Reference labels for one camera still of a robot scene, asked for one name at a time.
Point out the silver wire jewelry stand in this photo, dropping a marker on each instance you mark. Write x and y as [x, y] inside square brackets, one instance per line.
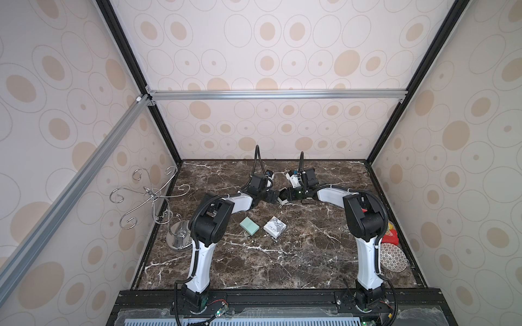
[157, 200]

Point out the horizontal aluminium rail back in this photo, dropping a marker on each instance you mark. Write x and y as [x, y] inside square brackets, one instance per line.
[243, 95]

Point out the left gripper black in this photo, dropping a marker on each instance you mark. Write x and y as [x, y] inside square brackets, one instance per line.
[270, 200]

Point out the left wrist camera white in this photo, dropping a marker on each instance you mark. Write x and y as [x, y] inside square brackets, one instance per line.
[269, 175]

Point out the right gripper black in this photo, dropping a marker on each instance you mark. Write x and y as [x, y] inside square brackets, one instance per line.
[289, 193]

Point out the red snack bag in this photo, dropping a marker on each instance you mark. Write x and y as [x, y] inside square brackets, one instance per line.
[391, 235]

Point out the mint green box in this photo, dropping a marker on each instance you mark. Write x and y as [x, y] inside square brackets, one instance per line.
[249, 226]

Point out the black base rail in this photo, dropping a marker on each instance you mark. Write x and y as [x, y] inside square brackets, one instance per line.
[281, 307]

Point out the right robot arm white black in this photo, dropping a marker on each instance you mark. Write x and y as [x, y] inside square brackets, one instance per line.
[367, 221]

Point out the white gift box grey bow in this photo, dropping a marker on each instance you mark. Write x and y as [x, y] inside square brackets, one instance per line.
[275, 227]

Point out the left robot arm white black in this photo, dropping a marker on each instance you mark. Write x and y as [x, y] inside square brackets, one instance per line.
[207, 227]

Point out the white lift-off box base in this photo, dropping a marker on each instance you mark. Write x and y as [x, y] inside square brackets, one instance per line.
[283, 196]

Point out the diagonal aluminium rail left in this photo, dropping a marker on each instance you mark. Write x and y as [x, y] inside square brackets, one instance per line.
[33, 244]

